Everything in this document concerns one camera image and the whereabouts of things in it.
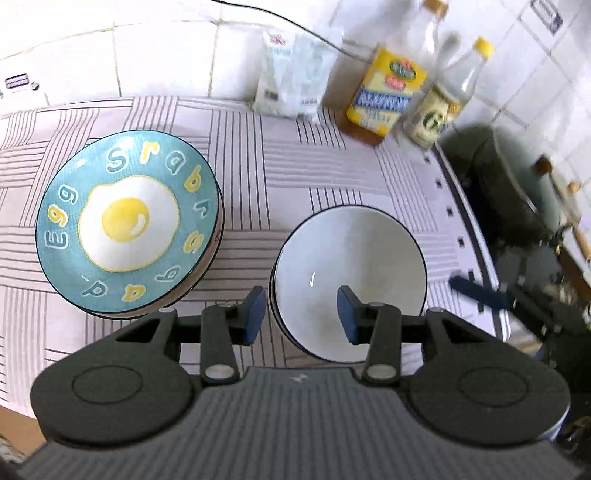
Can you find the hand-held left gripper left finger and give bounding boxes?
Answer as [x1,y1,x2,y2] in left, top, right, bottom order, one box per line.
[115,285,267,387]

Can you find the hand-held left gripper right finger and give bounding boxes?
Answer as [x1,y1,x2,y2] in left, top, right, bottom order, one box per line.
[336,285,491,385]

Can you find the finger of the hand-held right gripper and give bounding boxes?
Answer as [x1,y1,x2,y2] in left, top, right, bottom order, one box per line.
[449,274,515,311]

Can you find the white bowl with dark rim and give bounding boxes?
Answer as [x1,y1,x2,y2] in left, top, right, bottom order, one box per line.
[269,206,428,363]

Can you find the blue plate with fried egg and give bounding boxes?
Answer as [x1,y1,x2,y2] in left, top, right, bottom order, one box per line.
[35,130,221,315]

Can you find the dark cooking pot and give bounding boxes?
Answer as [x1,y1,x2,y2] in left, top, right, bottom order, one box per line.
[441,124,591,264]

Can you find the glass pot lid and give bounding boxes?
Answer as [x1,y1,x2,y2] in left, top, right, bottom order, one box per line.
[492,131,591,261]

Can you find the striped table cloth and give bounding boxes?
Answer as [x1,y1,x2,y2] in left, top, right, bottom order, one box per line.
[0,95,514,409]

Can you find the clear bottle with yellow cap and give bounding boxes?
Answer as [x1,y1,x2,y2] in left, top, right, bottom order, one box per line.
[403,37,497,149]

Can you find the oil bottle with yellow label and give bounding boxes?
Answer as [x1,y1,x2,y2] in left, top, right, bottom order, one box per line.
[338,0,451,147]

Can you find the clear plastic bag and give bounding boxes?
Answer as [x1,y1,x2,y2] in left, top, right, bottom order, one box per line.
[283,28,346,124]

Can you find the white appliance with sticker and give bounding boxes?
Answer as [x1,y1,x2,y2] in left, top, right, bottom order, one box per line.
[0,69,49,108]

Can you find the thin black cable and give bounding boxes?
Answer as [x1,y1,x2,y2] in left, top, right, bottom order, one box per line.
[210,0,372,60]

